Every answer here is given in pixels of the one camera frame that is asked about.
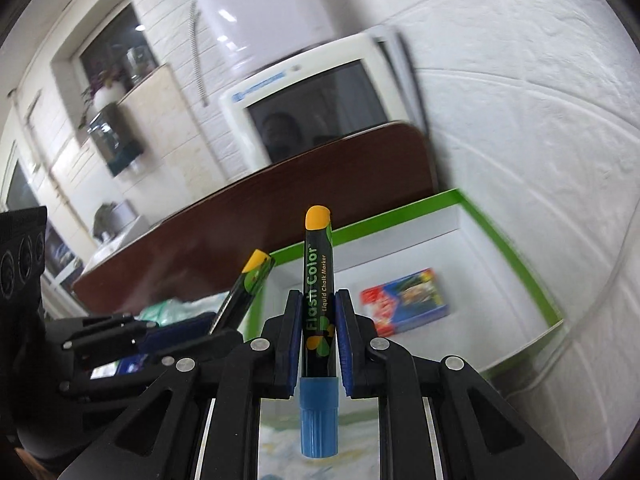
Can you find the grey cloth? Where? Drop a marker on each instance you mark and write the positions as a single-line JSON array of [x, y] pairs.
[[107, 217]]

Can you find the black chalk marker yellow end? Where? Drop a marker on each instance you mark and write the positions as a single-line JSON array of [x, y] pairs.
[[245, 285]]

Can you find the white water purifier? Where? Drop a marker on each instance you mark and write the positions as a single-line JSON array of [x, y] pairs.
[[260, 10]]

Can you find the wall cup dispenser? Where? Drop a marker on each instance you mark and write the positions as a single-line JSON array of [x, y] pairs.
[[117, 150]]

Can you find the white counter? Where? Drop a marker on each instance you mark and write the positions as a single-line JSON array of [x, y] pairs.
[[125, 235]]

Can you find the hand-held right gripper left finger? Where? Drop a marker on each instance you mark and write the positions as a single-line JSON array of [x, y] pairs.
[[292, 345]]

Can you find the white vase with flowers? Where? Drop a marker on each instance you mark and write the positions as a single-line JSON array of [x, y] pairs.
[[105, 92]]

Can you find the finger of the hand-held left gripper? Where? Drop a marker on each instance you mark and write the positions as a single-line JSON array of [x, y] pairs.
[[210, 345], [175, 329]]

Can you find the small colourful printed box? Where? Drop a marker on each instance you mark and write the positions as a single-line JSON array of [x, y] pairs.
[[405, 302]]

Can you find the black chalk marker blue cap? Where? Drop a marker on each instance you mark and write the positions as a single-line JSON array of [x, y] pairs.
[[317, 285]]

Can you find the green cardboard box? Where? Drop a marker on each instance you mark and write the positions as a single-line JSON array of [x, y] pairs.
[[400, 260]]

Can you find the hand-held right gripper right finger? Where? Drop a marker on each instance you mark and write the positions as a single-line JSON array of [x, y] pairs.
[[344, 345]]

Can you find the white microwave oven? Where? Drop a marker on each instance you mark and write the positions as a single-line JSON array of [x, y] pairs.
[[310, 90]]

